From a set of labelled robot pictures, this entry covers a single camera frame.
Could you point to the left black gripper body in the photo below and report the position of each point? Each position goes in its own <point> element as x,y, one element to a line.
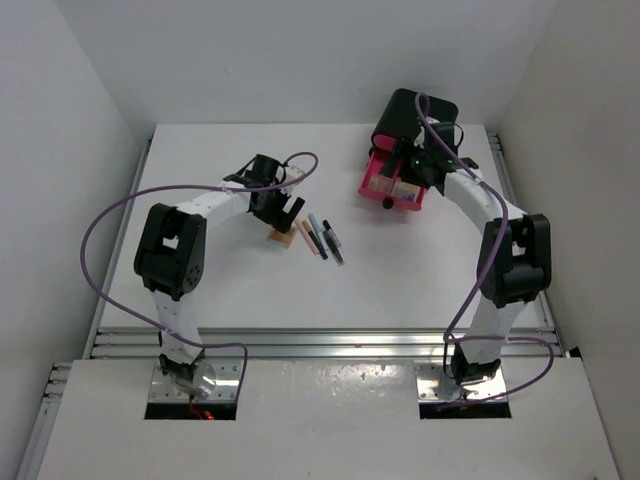
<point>273,205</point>

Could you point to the brown eyeshadow palette four pans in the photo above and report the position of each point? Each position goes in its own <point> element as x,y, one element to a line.
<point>282,239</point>

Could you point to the eyeshadow palette round brown pans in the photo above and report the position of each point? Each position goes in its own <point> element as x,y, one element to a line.
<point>381,183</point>

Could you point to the colourful eyeshadow palette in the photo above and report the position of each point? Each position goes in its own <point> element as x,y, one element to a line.
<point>406,191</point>

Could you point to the black drawer cabinet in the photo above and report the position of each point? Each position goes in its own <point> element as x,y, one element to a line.
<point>400,117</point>

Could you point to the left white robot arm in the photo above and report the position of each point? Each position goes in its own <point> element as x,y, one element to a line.
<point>170,257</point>

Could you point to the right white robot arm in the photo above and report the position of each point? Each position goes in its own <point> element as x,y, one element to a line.
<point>514,264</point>

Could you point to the brown gold makeup pencil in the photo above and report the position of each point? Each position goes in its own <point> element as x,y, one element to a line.
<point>308,229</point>

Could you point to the peach concealer stick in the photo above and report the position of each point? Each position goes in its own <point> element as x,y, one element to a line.
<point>306,237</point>

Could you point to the light blue black pen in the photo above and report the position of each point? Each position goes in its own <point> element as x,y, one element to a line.
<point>318,234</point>

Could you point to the black mascara tube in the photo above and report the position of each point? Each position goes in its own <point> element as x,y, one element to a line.
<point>332,242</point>

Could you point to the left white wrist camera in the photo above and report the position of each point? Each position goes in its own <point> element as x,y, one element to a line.
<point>292,176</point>

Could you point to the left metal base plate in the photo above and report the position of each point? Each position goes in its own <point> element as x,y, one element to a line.
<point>213,381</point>

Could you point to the metal base plate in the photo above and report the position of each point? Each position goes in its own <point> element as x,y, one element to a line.
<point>434,387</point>
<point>213,381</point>

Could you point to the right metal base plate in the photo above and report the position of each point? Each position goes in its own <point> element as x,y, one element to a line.
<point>434,387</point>

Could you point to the aluminium frame rail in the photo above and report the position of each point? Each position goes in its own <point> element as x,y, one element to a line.
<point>143,342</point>

